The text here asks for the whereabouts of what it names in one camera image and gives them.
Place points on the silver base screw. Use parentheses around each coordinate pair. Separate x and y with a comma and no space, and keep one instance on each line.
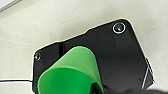
(37,56)
(119,27)

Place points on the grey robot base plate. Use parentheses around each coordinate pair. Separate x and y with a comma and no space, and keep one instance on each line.
(126,56)

